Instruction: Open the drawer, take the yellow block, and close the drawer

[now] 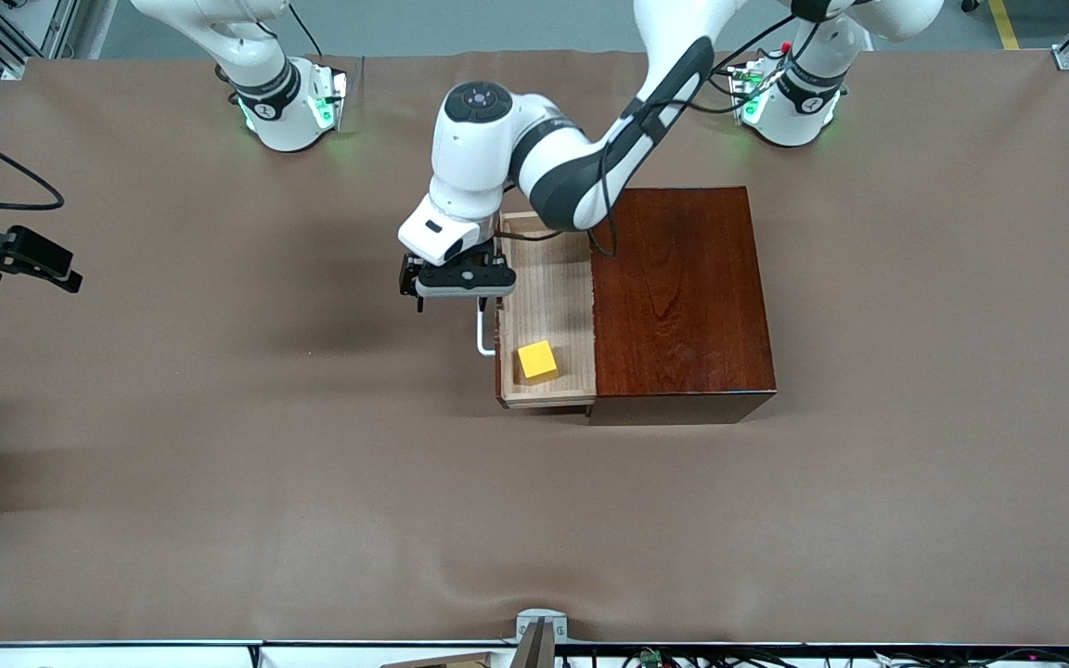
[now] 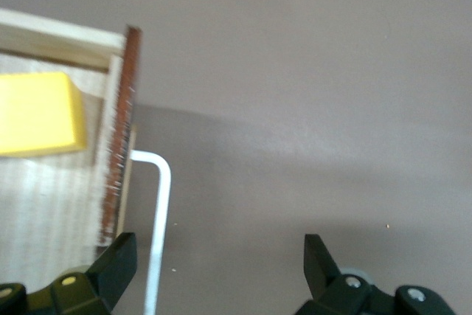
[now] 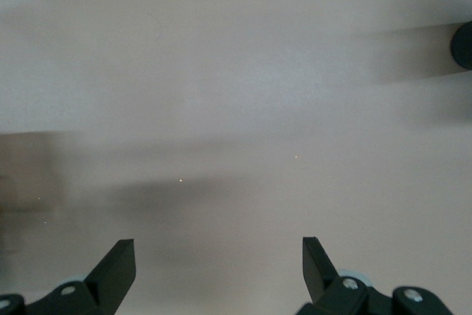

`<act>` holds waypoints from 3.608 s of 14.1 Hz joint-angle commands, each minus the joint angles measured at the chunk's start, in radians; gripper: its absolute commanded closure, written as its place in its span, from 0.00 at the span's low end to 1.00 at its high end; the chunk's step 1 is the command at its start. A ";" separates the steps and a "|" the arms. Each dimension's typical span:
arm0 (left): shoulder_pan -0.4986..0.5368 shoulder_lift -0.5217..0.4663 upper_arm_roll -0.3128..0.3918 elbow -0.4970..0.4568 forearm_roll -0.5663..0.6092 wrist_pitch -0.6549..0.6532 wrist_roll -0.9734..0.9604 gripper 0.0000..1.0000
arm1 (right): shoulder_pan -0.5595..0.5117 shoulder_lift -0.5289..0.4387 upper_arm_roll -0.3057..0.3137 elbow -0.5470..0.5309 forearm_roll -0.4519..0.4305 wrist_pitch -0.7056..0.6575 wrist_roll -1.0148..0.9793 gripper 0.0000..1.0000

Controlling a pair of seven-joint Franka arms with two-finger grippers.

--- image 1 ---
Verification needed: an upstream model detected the wooden drawer with white handle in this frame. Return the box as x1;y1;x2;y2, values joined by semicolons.
477;210;599;411

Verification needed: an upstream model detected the yellow block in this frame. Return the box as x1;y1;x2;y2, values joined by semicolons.
517;340;560;380

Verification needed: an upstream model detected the dark brown wooden cabinet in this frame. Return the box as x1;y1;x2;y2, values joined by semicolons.
587;186;778;427

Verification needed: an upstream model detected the brown table cloth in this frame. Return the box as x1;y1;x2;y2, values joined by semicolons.
0;48;1069;648

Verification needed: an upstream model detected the grey aluminium post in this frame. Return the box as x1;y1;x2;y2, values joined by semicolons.
50;0;118;60

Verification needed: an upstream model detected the black base cable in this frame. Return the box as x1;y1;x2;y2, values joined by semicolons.
286;2;325;58

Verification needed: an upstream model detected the grey metal clamp bracket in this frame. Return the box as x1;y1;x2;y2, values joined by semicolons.
509;608;569;668

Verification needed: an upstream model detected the white table frame rail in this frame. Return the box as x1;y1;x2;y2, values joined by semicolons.
0;639;1069;668

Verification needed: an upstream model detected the black cable bundle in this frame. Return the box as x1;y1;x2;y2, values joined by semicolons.
560;647;1069;668

